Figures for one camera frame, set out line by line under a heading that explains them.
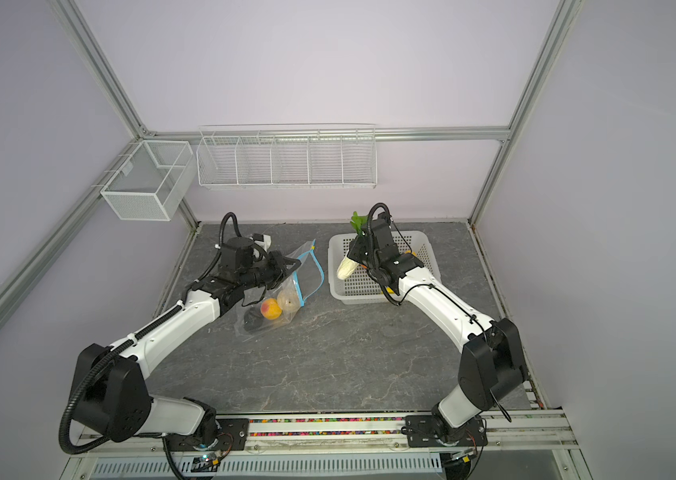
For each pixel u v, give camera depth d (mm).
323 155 981
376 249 621
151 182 984
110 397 412
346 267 807
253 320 891
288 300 854
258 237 790
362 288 936
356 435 753
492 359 435
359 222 807
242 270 655
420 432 734
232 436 734
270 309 891
